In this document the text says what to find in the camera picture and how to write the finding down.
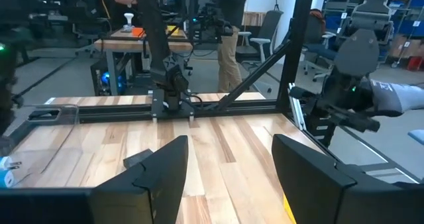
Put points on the blue white charger cube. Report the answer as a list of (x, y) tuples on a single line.
[(6, 179)]

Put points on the blue seat office chair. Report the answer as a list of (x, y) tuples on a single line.
[(318, 50)]

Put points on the clear plastic container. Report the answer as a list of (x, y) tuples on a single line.
[(69, 114)]

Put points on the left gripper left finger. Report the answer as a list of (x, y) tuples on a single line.
[(149, 197)]

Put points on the orange block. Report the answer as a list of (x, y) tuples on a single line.
[(138, 32)]

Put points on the blue bin storage shelf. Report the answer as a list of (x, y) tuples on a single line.
[(410, 25)]

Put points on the person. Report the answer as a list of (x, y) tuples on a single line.
[(121, 2), (228, 58), (397, 96)]

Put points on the computer tower blue lights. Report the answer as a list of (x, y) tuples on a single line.
[(106, 79)]

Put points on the red storage bin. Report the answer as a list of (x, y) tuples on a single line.
[(414, 64)]

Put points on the grey white office chair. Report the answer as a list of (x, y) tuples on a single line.
[(270, 25)]

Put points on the black aluminium table frame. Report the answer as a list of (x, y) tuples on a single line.
[(116, 111)]

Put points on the black flat box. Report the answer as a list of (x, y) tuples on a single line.
[(136, 159)]

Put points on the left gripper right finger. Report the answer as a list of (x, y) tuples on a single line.
[(314, 191)]

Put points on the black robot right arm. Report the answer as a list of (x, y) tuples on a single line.
[(155, 35)]

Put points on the background black robot arm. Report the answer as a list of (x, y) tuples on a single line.
[(212, 22)]

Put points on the yellow plastic basket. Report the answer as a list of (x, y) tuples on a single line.
[(289, 214)]

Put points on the white knob stand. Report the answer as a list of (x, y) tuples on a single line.
[(128, 18)]

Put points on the wooden top table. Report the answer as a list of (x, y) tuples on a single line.
[(142, 45)]

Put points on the silver aluminium bar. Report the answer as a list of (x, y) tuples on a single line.
[(296, 111)]

